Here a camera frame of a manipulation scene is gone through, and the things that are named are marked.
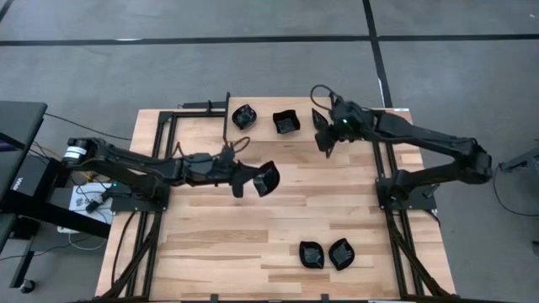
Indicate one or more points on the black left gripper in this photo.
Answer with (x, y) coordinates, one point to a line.
(206, 168)

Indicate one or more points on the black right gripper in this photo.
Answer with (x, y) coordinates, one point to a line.
(349, 120)

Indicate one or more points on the black teardrop mini plate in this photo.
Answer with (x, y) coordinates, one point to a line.
(319, 120)

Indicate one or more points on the black square tray stack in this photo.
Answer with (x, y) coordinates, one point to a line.
(286, 123)

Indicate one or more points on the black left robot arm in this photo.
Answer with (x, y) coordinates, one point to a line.
(135, 166)

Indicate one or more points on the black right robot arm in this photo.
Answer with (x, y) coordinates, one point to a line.
(421, 134)

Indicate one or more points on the wooden shelf with black legs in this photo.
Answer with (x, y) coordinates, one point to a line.
(265, 134)

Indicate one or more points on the black clamp bar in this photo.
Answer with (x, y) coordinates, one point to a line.
(202, 104)

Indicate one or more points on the group of black trays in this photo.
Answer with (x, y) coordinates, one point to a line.
(165, 134)

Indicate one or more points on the white paper sheet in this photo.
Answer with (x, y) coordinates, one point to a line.
(78, 198)

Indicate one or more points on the white power strip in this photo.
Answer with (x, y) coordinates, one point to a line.
(67, 230)

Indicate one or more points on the grey chair base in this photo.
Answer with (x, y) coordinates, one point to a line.
(524, 162)

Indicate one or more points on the black computer box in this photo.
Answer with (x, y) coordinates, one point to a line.
(29, 177)

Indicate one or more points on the black caster wheel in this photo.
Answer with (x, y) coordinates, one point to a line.
(28, 286)

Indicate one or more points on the black desk base frame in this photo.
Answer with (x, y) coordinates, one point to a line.
(63, 219)

